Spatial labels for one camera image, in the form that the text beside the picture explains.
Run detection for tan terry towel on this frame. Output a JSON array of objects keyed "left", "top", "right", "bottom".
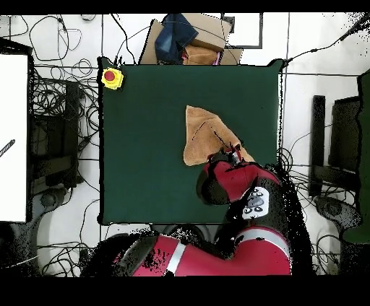
[{"left": 182, "top": 105, "right": 256, "bottom": 167}]

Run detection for dark green table cloth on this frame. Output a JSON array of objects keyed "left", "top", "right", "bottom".
[{"left": 97, "top": 56, "right": 284, "bottom": 226}]

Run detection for black equipment stand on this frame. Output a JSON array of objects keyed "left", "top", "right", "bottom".
[
  {"left": 308, "top": 95, "right": 362, "bottom": 200},
  {"left": 28, "top": 80, "right": 80, "bottom": 191}
]

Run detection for folded tan towel in box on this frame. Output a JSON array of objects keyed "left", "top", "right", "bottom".
[{"left": 182, "top": 44, "right": 220, "bottom": 66}]

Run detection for grey stand leg with knob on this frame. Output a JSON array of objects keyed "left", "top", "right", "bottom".
[
  {"left": 30, "top": 185, "right": 70, "bottom": 223},
  {"left": 313, "top": 194, "right": 362, "bottom": 232}
]

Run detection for brown cardboard box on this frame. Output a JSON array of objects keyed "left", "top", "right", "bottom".
[{"left": 138, "top": 12, "right": 244, "bottom": 66}]

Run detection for blue denim jeans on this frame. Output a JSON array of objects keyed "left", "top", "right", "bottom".
[{"left": 154, "top": 13, "right": 199, "bottom": 65}]

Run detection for green covered side table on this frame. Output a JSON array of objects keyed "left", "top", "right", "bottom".
[{"left": 342, "top": 69, "right": 370, "bottom": 243}]

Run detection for yellow emergency stop button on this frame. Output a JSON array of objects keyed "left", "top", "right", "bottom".
[{"left": 100, "top": 67, "right": 124, "bottom": 91}]

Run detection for tangle of black cables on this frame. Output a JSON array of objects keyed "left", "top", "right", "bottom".
[
  {"left": 277, "top": 123, "right": 359, "bottom": 275},
  {"left": 28, "top": 14, "right": 100, "bottom": 162}
]

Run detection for long black cable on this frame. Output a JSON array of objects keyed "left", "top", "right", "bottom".
[{"left": 283, "top": 12, "right": 370, "bottom": 66}]

